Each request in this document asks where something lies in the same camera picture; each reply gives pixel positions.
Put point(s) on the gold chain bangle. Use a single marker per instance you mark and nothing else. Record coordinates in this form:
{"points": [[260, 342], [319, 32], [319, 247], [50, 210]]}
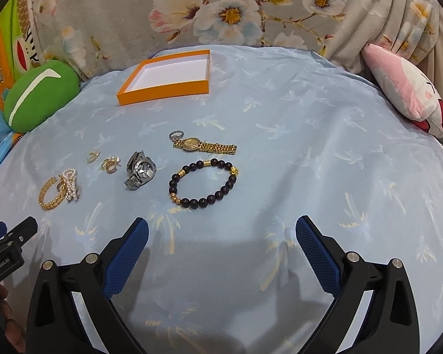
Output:
{"points": [[46, 202]]}

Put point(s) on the grey floral blanket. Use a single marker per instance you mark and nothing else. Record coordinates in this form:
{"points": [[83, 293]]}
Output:
{"points": [[97, 36]]}

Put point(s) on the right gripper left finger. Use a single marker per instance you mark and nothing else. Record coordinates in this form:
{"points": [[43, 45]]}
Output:
{"points": [[54, 324]]}

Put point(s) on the white pearl bow brooch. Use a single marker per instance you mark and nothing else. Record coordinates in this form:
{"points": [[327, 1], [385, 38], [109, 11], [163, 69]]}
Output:
{"points": [[69, 185]]}

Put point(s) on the colourful cartoon monkey bedsheet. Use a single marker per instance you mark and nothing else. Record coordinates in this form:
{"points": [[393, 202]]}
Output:
{"points": [[18, 55]]}

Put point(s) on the green plush cushion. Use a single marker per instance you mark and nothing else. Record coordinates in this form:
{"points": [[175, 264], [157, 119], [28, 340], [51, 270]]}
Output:
{"points": [[38, 94]]}

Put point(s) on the orange cardboard box tray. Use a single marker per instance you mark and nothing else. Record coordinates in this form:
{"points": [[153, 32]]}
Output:
{"points": [[175, 75]]}

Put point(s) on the small gold earring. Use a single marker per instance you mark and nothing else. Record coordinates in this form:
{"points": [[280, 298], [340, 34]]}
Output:
{"points": [[93, 156]]}

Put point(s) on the gold metal wristwatch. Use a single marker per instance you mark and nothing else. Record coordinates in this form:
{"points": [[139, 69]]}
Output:
{"points": [[193, 144]]}

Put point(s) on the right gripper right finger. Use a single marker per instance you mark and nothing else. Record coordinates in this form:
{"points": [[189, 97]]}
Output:
{"points": [[390, 324]]}

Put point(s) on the silver metal wristwatch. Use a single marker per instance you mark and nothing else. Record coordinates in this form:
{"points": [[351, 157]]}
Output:
{"points": [[140, 170]]}

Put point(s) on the pink white cartoon pillow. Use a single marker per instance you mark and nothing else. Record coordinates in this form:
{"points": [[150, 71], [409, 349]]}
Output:
{"points": [[408, 89]]}

